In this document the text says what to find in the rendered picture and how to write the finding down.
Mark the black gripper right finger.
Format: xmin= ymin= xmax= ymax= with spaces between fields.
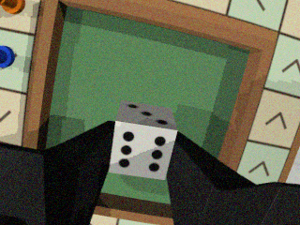
xmin=167 ymin=131 xmax=300 ymax=225

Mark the white die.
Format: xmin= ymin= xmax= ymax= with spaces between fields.
xmin=109 ymin=100 xmax=178 ymax=180

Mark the blue pawn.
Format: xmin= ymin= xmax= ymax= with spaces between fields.
xmin=0 ymin=45 xmax=15 ymax=68

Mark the wooden tray with green floor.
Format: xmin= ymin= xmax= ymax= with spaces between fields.
xmin=0 ymin=0 xmax=300 ymax=225

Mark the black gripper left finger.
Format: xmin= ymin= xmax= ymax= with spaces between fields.
xmin=0 ymin=121 xmax=115 ymax=225

